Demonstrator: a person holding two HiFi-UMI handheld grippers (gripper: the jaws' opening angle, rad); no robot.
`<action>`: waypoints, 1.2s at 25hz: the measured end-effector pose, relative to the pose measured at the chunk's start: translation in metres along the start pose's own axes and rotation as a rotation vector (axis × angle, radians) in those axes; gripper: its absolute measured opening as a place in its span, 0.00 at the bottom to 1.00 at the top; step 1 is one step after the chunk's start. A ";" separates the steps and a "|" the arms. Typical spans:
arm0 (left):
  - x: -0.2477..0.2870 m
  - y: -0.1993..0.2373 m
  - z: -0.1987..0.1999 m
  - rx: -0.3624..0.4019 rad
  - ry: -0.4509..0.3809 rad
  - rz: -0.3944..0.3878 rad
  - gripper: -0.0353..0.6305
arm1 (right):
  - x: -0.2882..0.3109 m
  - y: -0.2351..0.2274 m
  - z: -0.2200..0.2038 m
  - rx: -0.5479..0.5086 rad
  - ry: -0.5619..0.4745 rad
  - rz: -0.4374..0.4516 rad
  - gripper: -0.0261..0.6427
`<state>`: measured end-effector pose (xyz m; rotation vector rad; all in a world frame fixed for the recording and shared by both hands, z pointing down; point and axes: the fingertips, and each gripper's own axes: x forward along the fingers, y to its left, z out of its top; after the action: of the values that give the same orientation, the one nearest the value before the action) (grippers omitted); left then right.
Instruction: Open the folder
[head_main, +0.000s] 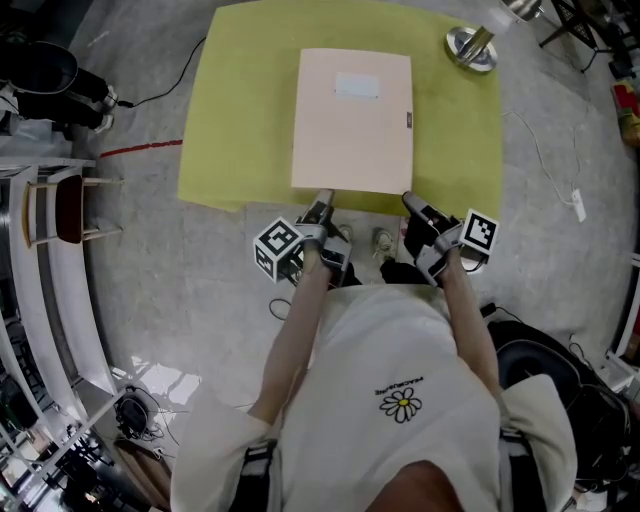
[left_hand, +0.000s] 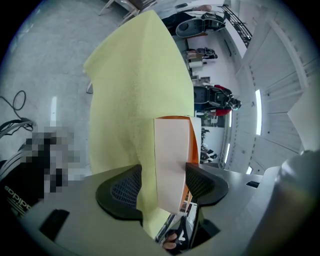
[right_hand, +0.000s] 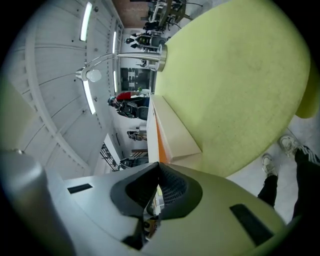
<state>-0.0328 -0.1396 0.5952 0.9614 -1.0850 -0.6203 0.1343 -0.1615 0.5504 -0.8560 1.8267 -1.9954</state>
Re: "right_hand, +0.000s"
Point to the dark brown side table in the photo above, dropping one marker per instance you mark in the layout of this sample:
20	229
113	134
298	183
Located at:
172	10

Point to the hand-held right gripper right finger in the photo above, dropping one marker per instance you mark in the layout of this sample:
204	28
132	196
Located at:
212	225

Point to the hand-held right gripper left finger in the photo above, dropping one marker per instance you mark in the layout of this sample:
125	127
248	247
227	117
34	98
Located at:
100	200

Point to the black metal railing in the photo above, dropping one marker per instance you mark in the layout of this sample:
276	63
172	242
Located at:
108	157

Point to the person's white left shoe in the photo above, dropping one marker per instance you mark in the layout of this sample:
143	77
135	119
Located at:
269	165

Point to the orange and pink card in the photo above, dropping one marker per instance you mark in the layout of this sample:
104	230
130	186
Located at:
180	135

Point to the ceiling tube lights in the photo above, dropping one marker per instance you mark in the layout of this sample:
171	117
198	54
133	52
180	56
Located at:
85	22

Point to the person's white shoe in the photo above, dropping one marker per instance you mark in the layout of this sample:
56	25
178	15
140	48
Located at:
287	145
269	165

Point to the silver desk lamp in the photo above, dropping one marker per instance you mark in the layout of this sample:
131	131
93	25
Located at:
140	57

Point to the person's white right shoe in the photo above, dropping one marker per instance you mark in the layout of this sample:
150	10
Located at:
287	145

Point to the person's black striped trousers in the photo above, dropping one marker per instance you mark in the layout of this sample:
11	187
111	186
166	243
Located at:
307	180

